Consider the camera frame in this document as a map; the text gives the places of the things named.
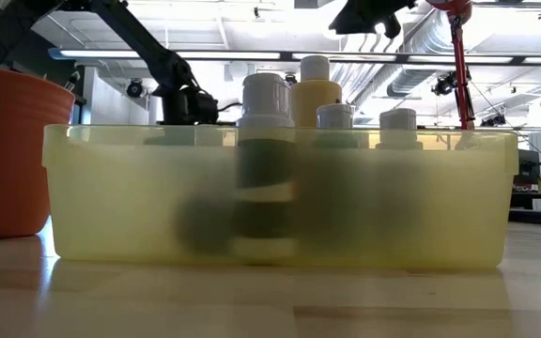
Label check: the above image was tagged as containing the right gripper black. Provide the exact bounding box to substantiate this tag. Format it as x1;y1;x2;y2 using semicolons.
329;0;417;40

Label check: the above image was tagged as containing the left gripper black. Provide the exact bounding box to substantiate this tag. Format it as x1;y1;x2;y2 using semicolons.
151;84;194;127

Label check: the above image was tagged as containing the brown striped paint bottle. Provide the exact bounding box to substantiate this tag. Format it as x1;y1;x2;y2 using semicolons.
235;72;298;262

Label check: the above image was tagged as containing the large yellow paint bottle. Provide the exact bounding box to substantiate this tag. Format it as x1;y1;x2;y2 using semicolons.
291;54;344;142

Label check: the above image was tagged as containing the dark green paint bottle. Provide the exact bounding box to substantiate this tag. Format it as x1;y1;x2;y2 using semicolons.
316;102;360;150

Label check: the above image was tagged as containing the black and white paint bottle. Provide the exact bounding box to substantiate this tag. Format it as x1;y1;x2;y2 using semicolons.
374;108;425;151

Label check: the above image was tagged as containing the red plastic cup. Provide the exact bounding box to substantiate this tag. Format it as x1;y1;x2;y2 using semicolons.
0;65;77;240

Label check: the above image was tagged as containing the long ceiling light strip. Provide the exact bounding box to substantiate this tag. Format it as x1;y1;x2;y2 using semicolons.
49;46;541;67

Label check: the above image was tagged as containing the black hanging ceiling device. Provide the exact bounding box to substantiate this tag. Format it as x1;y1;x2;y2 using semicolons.
430;69;472;98
480;112;507;128

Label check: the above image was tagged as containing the yellow translucent plastic bin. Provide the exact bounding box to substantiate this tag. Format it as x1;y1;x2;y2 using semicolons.
41;124;520;272

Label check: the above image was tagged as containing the red desk lamp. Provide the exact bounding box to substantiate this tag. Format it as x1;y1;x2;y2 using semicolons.
425;0;487;151

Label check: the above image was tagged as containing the black monitor on stand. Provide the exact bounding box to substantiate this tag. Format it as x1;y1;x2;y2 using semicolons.
516;148;541;188

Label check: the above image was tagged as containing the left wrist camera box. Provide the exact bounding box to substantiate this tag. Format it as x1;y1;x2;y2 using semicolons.
190;91;220;124

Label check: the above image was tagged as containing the black left wrist camera cable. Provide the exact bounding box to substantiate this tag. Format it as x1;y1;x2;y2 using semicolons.
217;100;244;114

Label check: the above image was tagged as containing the silver ceiling air duct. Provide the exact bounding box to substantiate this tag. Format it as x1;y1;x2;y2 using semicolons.
326;18;450;124

